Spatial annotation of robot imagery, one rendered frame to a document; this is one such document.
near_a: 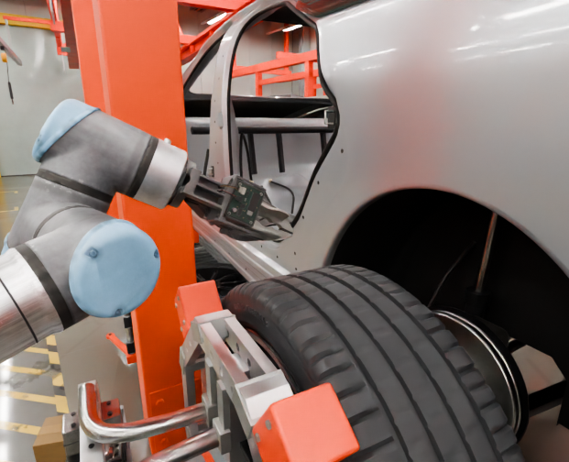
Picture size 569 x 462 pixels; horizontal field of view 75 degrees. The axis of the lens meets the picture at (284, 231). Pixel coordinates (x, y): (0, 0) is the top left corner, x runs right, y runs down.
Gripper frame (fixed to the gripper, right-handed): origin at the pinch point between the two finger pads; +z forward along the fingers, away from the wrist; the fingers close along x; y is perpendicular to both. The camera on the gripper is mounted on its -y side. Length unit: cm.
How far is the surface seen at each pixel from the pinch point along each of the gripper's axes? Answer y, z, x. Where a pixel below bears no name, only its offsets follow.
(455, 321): 1.8, 47.3, -3.5
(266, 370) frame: 13.1, -2.3, -20.2
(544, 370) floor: -66, 232, -4
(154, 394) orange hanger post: -47, 3, -47
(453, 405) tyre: 26.8, 16.5, -16.0
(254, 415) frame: 17.7, -4.7, -24.3
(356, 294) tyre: 10.4, 10.8, -6.4
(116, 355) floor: -204, 19, -84
